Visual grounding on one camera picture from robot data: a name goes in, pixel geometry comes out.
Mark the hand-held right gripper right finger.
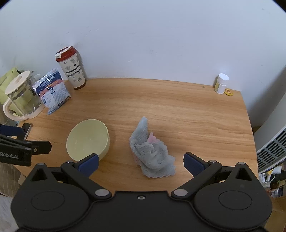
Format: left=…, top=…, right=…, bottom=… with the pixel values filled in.
left=171, top=152, right=253, bottom=200

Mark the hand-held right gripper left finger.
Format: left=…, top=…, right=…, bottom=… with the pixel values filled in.
left=29, top=153, right=112, bottom=200

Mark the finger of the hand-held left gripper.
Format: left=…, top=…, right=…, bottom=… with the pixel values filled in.
left=31, top=141, right=52, bottom=155
left=0, top=124, right=30, bottom=140

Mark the pale yellow bowl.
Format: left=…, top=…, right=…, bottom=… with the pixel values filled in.
left=66, top=120, right=110, bottom=162

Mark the grey and pink cloth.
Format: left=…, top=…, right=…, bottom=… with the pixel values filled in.
left=129, top=116, right=176, bottom=178

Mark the dark smartphone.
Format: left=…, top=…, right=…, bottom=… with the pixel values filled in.
left=21, top=123, right=34, bottom=141

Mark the striped beige cloth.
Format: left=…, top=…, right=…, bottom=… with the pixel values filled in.
left=0, top=162, right=25, bottom=197

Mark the glass kettle with cream lid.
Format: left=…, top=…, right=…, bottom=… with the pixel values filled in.
left=3, top=70, right=46, bottom=121

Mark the yellow-green bag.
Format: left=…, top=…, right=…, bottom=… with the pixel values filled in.
left=0, top=67, right=23, bottom=116

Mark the blue snack packet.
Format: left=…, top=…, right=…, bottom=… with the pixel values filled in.
left=32, top=68, right=72, bottom=115

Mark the white slatted appliance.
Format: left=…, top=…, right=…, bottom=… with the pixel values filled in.
left=256, top=124, right=286, bottom=174

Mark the pile of clutter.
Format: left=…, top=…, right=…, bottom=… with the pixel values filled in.
left=259, top=162, right=286, bottom=197

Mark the patterned tumbler with red lid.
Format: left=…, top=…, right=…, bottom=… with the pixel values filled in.
left=55, top=46, right=87, bottom=90

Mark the white pill bottle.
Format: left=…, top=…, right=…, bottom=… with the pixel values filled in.
left=214, top=73, right=230, bottom=95

